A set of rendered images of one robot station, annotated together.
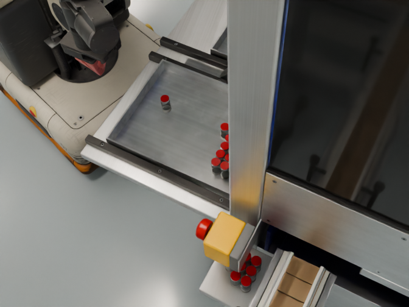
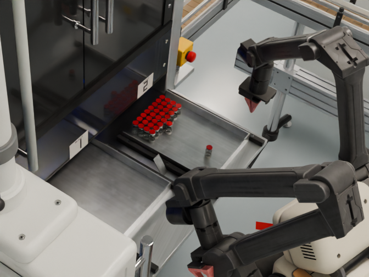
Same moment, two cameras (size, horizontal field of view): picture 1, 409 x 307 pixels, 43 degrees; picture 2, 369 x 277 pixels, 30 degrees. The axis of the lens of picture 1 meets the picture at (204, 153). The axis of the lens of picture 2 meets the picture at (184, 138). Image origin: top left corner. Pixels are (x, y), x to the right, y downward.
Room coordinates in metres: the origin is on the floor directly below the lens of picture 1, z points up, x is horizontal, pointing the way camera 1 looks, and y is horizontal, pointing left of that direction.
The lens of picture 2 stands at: (2.26, -0.15, 2.56)
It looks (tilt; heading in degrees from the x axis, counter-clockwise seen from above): 46 degrees down; 175
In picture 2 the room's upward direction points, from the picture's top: 8 degrees clockwise
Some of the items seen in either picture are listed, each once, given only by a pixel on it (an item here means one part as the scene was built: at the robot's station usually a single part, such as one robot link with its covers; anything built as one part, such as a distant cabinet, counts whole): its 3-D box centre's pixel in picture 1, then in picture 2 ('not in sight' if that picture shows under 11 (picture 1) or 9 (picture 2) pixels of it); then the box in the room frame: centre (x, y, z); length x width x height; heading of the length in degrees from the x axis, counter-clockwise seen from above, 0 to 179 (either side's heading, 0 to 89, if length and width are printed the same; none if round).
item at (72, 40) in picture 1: (87, 32); (258, 83); (0.71, 0.20, 1.19); 0.10 x 0.07 x 0.07; 56
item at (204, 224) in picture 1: (207, 230); (190, 56); (0.37, 0.01, 1.00); 0.04 x 0.04 x 0.04; 57
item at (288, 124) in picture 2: not in sight; (268, 138); (-0.15, 0.51, 0.07); 0.50 x 0.08 x 0.14; 147
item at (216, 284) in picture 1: (243, 278); (169, 70); (0.31, -0.06, 0.87); 0.14 x 0.13 x 0.02; 57
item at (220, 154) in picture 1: (231, 139); (165, 122); (0.62, -0.06, 0.91); 0.18 x 0.02 x 0.05; 148
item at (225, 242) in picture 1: (228, 240); (179, 50); (0.35, -0.03, 1.00); 0.08 x 0.07 x 0.07; 57
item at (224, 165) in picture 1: (240, 142); (160, 120); (0.61, -0.08, 0.91); 0.18 x 0.02 x 0.05; 148
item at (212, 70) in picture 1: (209, 64); (173, 172); (0.85, -0.03, 0.91); 0.14 x 0.03 x 0.06; 57
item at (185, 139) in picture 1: (198, 127); (186, 136); (0.67, 0.01, 0.90); 0.34 x 0.26 x 0.04; 58
